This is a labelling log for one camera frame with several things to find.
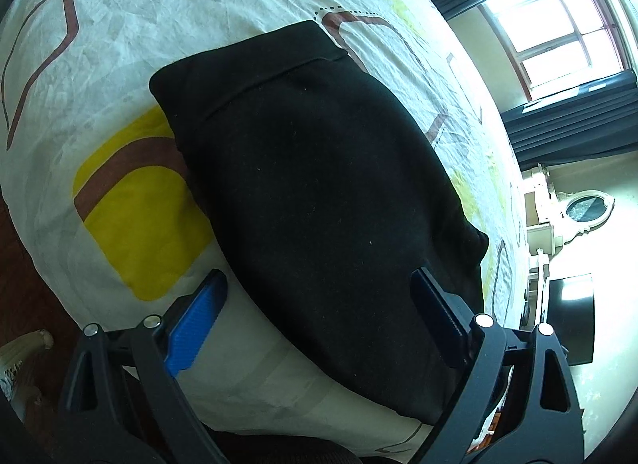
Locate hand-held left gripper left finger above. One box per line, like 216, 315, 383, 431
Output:
59, 269, 230, 464

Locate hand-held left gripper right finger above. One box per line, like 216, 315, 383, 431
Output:
409, 267, 584, 464

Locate black pants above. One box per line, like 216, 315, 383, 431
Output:
148, 20, 490, 427

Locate black television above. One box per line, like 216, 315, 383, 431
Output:
545, 273, 595, 365

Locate white dressing table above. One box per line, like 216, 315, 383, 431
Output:
518, 162, 569, 325

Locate white carved furniture leg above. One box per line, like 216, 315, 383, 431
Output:
0, 329, 55, 420

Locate patterned white bedsheet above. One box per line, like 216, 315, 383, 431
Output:
0, 0, 529, 455

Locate oval mirror with white frame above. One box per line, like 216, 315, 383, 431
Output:
559, 190, 616, 226

